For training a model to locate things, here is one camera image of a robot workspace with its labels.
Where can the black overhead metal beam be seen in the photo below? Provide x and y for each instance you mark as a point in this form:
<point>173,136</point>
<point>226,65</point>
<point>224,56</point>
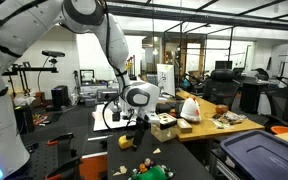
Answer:
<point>217,20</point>

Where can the black round hollow object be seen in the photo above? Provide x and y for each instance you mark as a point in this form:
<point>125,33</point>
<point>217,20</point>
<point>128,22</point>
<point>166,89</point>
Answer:
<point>129,136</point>

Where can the black desk cabinet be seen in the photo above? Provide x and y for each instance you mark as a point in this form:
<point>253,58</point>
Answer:
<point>252,96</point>

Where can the grey electronics box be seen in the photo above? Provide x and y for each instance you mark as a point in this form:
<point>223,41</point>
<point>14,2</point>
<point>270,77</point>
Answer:
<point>105,95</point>

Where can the black mesh office chair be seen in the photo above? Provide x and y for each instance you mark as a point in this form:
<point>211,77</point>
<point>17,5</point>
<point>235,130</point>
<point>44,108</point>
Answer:
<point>220,88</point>

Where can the black control box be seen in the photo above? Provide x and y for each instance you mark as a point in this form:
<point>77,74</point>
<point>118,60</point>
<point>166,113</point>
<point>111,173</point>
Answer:
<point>24,119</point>

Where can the white computer monitor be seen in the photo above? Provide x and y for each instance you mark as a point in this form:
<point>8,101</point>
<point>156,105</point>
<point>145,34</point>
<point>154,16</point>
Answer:
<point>167,78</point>

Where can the black computer tower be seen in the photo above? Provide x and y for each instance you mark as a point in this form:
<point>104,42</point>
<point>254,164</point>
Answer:
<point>60,96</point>

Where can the black mug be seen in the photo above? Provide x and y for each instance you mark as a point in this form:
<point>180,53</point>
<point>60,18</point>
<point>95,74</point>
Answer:
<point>179,108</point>

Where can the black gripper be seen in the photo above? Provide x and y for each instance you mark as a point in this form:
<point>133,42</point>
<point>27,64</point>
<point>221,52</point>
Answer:
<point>142,126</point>

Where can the pile of small packets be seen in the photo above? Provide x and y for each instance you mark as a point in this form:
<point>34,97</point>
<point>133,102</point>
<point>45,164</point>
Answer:
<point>229,119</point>

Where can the wooden shape sorter box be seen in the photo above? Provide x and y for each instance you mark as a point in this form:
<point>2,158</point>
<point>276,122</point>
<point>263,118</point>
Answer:
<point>165,129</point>

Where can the black computer monitor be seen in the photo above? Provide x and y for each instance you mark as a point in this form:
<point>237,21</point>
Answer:
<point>223,65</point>

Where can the white flat board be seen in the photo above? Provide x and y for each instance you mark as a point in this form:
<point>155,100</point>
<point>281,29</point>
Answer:
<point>99,123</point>

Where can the blue plastic storage bin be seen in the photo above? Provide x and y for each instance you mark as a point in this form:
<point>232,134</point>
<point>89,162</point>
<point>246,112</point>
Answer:
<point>264,155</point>

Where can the small black framed screen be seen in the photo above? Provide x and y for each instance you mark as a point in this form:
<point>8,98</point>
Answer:
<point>87,76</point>

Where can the brown round object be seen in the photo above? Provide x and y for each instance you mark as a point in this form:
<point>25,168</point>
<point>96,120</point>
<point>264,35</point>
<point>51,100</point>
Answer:
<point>222,109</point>

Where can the yellow soft toy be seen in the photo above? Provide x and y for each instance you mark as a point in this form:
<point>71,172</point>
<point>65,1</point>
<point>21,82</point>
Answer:
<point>124,143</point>

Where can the small black device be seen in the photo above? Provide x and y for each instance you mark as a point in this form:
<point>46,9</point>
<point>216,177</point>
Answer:
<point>116,115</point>

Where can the black camera on stand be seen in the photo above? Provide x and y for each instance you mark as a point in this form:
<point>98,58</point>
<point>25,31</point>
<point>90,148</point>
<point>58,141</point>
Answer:
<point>53,53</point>

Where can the white plastic bag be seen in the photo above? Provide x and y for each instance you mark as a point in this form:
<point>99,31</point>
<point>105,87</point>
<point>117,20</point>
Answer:
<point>24,100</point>

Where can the yellow flower decoration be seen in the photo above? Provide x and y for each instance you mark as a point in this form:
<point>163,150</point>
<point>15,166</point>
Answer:
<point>131,68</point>

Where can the white hen plush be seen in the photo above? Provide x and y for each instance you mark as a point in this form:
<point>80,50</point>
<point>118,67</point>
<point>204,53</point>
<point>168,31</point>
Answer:
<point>190,110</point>

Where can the large torn tape residue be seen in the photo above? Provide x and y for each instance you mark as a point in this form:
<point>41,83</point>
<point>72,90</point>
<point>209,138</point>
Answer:
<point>157,151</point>

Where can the small wooden box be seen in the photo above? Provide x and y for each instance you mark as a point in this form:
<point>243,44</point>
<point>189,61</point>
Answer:
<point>184,126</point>

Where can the orange plastic bowl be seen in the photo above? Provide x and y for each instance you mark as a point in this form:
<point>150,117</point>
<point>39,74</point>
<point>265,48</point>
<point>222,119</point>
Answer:
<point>282,130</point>

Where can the black metal stand frame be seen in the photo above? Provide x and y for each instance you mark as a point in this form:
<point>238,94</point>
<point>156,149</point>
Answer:
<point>34,69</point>

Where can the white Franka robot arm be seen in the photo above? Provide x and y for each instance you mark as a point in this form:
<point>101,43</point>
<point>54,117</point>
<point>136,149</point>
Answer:
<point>4,110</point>

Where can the small torn tape residue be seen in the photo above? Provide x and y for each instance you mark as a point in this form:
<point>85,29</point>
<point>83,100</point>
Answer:
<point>122,169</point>

